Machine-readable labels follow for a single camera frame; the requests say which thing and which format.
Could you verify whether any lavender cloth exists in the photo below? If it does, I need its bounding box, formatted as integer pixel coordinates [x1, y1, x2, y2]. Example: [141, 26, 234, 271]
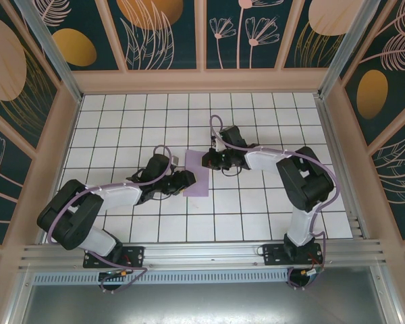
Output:
[182, 150, 210, 198]

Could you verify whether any grey sheet metal panel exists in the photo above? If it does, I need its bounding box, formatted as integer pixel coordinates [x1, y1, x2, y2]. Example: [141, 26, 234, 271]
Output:
[6, 282, 404, 324]

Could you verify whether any small controller circuit board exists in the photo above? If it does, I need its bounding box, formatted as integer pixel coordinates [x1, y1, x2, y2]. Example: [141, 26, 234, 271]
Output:
[97, 268, 131, 294]

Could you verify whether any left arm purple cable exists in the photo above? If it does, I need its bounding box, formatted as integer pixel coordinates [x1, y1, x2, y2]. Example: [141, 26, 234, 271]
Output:
[47, 144, 173, 294]

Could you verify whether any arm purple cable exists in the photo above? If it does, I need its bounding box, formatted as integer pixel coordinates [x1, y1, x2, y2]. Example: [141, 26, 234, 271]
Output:
[209, 115, 340, 291]
[47, 144, 173, 294]

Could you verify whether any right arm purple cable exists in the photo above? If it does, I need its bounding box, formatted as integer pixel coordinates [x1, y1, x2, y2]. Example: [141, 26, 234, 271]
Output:
[209, 115, 340, 291]

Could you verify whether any long aluminium mounting rail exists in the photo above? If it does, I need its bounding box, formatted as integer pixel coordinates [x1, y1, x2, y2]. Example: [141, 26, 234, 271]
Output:
[18, 238, 389, 273]

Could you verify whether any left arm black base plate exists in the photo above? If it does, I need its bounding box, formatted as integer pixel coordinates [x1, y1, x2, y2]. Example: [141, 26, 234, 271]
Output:
[83, 243, 146, 270]

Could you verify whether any grey slotted cable duct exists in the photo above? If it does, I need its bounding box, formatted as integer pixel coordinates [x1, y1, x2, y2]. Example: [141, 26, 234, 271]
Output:
[32, 269, 291, 286]

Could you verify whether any aluminium side rail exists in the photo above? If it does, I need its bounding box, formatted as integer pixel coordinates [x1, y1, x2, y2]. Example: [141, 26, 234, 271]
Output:
[315, 94, 371, 241]

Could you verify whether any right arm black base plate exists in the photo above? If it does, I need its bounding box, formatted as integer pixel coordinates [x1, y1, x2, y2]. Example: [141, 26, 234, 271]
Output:
[262, 242, 325, 268]

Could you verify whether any aluminium corner post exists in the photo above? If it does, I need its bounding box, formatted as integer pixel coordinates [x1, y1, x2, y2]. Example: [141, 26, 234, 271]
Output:
[317, 0, 381, 99]
[13, 0, 85, 102]

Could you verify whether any aluminium frame bar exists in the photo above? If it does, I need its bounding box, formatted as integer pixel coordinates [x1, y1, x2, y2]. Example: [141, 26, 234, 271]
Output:
[5, 269, 33, 324]
[371, 266, 403, 324]

